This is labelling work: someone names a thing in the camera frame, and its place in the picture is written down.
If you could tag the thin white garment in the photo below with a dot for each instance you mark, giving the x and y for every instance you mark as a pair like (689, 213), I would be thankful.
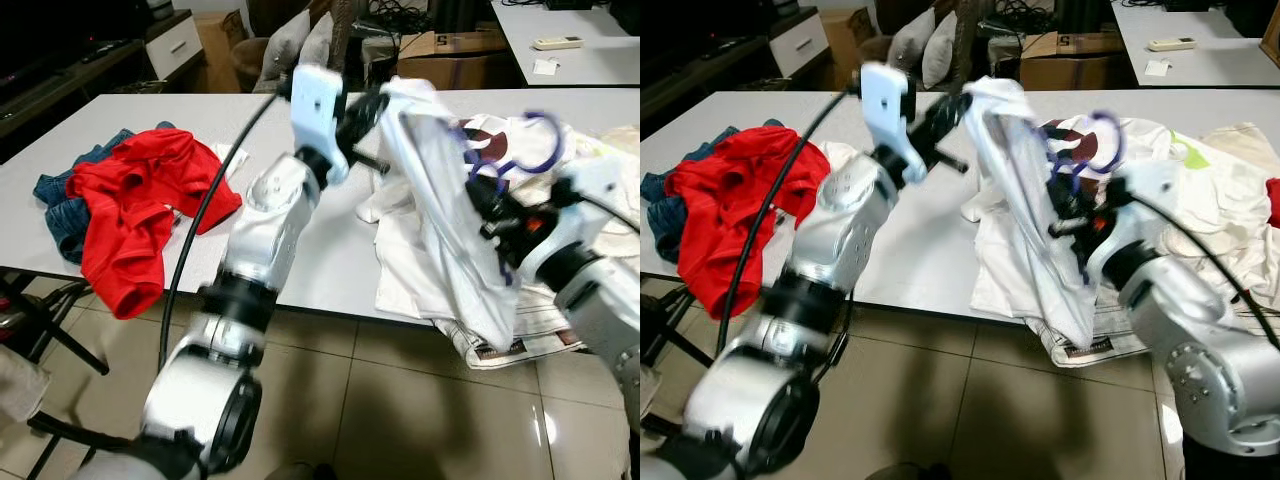
(1020, 200)
(440, 190)

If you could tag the purple clothes hanger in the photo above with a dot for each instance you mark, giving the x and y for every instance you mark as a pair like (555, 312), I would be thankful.
(556, 155)
(1118, 152)

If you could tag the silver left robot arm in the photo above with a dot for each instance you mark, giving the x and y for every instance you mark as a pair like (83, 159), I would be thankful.
(270, 220)
(850, 215)

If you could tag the grey pillow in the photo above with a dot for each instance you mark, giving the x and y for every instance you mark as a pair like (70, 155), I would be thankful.
(288, 50)
(910, 42)
(320, 40)
(942, 50)

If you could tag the white garment printed hem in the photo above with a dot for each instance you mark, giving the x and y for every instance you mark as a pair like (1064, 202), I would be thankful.
(1000, 270)
(410, 270)

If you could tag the open flat cardboard box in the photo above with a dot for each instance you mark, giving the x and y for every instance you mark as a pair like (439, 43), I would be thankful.
(450, 70)
(1070, 70)

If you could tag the small white cloth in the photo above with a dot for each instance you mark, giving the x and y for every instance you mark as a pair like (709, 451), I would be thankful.
(840, 155)
(232, 160)

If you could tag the brown wicker basket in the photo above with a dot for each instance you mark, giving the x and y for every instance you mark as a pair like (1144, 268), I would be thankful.
(250, 65)
(875, 50)

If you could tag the blue denim jeans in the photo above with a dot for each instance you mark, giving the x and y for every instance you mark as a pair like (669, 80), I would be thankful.
(58, 215)
(655, 215)

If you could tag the cream garment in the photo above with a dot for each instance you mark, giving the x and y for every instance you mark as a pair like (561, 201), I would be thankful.
(625, 140)
(1240, 150)

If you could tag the white paper card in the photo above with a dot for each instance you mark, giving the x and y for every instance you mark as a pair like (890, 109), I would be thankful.
(1158, 68)
(546, 67)

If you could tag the white drawer cabinet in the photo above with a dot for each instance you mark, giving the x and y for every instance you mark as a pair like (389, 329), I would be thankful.
(178, 45)
(805, 42)

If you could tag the cream remote control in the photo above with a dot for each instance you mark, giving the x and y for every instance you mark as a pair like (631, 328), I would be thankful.
(557, 43)
(1172, 44)

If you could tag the black table leg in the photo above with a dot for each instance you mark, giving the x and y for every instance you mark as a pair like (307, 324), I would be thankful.
(55, 325)
(678, 328)

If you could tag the small red cloth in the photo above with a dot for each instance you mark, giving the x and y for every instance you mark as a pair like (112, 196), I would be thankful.
(1273, 203)

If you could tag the red garment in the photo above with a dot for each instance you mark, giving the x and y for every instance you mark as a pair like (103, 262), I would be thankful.
(730, 200)
(140, 200)

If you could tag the dark low cabinet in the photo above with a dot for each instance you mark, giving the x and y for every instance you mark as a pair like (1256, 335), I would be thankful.
(700, 80)
(60, 90)

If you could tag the wooden loudspeaker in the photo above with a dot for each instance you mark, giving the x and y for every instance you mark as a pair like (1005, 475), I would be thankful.
(1272, 35)

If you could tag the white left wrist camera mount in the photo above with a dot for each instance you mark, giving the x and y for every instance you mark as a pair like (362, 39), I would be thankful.
(888, 100)
(315, 105)

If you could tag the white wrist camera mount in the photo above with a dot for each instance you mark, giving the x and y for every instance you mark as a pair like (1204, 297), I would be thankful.
(888, 100)
(595, 195)
(1145, 200)
(315, 105)

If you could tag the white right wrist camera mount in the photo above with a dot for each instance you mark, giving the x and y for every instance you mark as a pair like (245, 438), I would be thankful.
(1145, 200)
(595, 195)

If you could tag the wooden post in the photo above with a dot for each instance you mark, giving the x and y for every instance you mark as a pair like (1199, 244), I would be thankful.
(344, 35)
(968, 40)

